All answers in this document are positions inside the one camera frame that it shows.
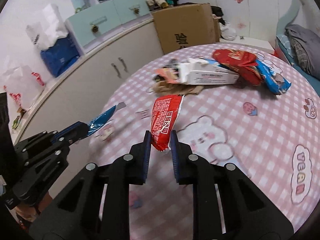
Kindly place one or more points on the white low cabinet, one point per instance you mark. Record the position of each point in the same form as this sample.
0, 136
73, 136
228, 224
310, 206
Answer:
82, 91

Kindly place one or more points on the blue snack wrapper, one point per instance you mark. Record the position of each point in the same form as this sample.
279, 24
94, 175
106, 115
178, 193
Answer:
98, 122

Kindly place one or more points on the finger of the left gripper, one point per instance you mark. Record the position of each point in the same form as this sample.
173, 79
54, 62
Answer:
73, 133

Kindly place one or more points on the brown paper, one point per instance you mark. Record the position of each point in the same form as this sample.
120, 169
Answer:
163, 88

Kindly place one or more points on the grey folded blanket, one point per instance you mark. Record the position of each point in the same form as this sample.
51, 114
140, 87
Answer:
305, 44

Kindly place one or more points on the pink checkered tablecloth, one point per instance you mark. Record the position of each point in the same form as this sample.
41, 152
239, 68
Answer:
273, 139

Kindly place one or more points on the pink torn wrapper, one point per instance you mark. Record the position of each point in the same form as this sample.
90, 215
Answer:
170, 72

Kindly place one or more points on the white red plastic bag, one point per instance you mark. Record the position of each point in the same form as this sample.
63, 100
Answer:
23, 85

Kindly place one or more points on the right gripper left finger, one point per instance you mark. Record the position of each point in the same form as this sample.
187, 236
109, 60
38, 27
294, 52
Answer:
129, 169

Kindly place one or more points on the blue shopping bag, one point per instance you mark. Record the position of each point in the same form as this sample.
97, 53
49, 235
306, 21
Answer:
60, 56

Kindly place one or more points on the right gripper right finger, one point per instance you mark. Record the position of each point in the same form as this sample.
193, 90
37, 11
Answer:
192, 169

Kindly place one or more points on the cardboard box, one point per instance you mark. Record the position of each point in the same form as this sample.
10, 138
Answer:
186, 26

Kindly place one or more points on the red foil snack bag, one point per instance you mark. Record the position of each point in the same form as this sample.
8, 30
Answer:
242, 62

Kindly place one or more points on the white torn paper box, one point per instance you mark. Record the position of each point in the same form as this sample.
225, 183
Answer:
205, 72

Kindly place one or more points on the light blue drawer unit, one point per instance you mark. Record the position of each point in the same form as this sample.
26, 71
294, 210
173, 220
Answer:
93, 26

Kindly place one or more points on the blue cookie wrapper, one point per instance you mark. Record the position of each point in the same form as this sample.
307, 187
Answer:
275, 82

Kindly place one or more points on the red snack wrapper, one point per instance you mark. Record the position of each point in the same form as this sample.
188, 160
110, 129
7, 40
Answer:
164, 114

